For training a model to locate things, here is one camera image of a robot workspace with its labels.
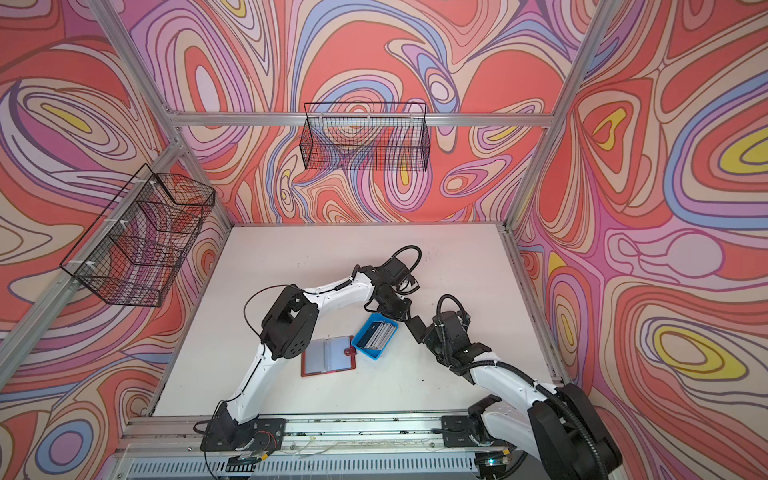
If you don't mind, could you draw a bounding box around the red leather card holder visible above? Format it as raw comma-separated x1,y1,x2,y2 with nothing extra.
301,336,357,377

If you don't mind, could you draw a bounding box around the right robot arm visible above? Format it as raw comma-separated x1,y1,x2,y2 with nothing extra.
399,294,623,479

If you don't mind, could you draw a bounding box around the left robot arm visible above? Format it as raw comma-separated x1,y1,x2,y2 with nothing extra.
200,245,422,453

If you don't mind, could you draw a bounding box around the dark credit card stack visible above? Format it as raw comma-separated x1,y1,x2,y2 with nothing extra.
358,321,394,351

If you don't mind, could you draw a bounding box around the blue plastic card tray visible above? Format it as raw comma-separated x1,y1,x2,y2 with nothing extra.
352,313,398,361

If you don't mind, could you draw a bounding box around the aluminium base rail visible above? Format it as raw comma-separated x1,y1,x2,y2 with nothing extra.
109,411,545,479

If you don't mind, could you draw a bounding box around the black wire basket back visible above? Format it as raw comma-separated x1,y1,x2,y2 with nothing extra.
299,101,431,172

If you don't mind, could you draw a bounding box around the black wire basket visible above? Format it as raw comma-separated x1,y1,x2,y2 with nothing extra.
59,164,216,307
299,101,431,172

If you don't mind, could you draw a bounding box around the black wire basket left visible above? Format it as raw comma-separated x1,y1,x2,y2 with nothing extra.
59,164,216,307

